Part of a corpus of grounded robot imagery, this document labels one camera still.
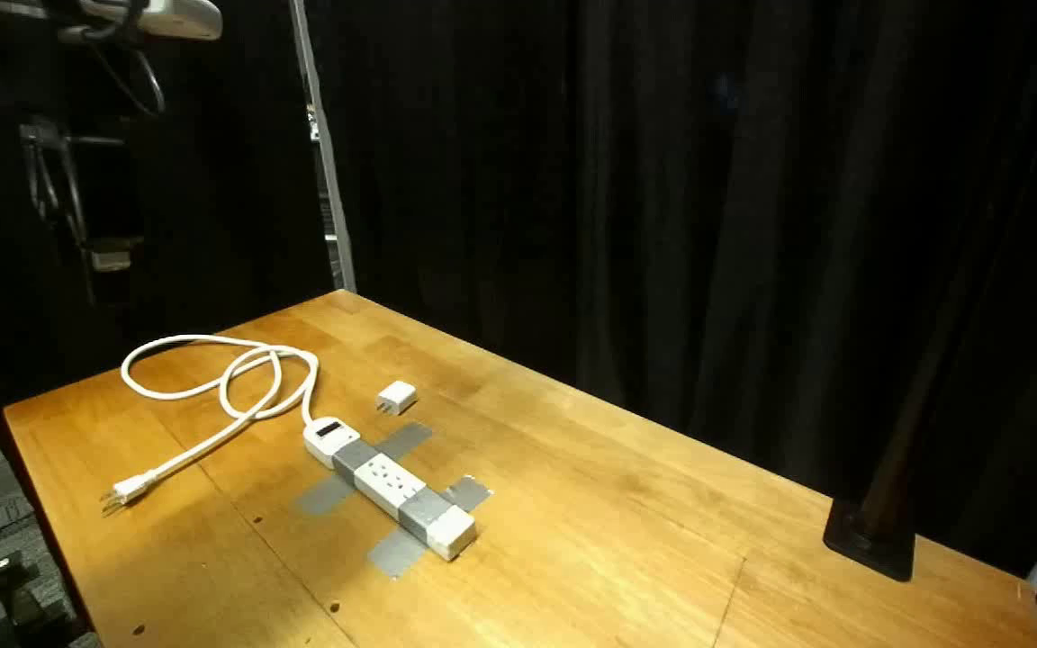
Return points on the white cube charger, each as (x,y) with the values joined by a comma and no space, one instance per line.
(398,397)

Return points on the white power strip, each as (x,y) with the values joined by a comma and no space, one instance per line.
(392,479)

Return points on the black curtain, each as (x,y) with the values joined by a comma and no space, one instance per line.
(664,181)

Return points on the silver metal frame pole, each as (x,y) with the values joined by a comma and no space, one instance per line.
(329,181)

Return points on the black post with base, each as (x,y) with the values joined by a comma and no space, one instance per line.
(873,541)

